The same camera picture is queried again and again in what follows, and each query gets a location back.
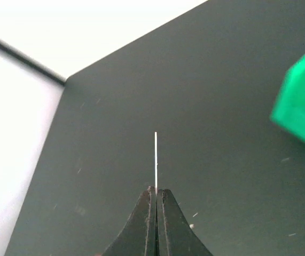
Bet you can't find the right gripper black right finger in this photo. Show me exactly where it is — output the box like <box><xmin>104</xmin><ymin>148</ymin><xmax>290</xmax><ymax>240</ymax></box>
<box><xmin>157</xmin><ymin>189</ymin><xmax>213</xmax><ymax>256</ymax></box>

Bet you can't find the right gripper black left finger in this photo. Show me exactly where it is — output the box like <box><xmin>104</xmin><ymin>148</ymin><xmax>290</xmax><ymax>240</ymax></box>
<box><xmin>103</xmin><ymin>187</ymin><xmax>157</xmax><ymax>256</ymax></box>

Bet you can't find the black frame post left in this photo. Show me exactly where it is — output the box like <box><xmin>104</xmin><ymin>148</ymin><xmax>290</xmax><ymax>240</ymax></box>
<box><xmin>0</xmin><ymin>39</ymin><xmax>66</xmax><ymax>87</ymax></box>

